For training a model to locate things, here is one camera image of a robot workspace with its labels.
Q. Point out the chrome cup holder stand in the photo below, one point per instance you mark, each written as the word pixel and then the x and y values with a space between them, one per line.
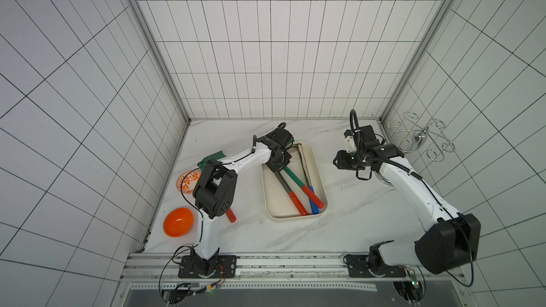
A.
pixel 423 142

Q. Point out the grey speckled hoe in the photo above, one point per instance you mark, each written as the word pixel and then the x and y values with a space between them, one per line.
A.
pixel 294 199

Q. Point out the orange patterned white bowl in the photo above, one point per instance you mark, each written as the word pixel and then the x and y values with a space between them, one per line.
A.
pixel 187 181

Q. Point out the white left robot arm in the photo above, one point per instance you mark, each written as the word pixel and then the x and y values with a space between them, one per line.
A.
pixel 215 190

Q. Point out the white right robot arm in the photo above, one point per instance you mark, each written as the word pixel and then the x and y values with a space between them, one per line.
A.
pixel 448 239

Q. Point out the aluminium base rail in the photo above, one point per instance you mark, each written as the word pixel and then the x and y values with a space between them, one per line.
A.
pixel 322 271

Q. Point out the orange plastic cup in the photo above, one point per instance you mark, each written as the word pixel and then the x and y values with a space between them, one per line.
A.
pixel 178 222

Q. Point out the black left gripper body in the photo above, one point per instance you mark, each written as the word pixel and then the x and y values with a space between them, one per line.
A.
pixel 276 164

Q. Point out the cream plastic storage tray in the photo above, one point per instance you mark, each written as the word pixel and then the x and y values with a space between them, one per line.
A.
pixel 278 204

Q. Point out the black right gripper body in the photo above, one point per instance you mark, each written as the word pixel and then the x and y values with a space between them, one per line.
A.
pixel 344 160

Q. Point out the green hoe red handle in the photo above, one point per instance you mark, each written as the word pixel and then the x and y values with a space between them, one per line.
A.
pixel 218 156
pixel 309 193

